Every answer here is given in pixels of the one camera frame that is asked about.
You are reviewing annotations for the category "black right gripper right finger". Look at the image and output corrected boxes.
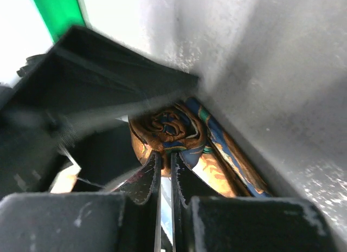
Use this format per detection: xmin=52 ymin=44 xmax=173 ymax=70
xmin=171 ymin=153 xmax=338 ymax=251

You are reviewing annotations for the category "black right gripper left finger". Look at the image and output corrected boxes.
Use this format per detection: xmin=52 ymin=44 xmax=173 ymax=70
xmin=1 ymin=153 xmax=161 ymax=251

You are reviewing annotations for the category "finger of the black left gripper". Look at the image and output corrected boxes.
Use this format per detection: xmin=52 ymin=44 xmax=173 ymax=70
xmin=1 ymin=26 xmax=198 ymax=192

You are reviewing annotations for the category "orange blue leaf-pattern tie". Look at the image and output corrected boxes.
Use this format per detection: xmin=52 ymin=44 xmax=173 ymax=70
xmin=129 ymin=97 xmax=272 ymax=197

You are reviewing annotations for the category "green plastic tray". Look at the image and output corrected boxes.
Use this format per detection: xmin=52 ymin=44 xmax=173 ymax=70
xmin=33 ymin=0 xmax=86 ymax=43

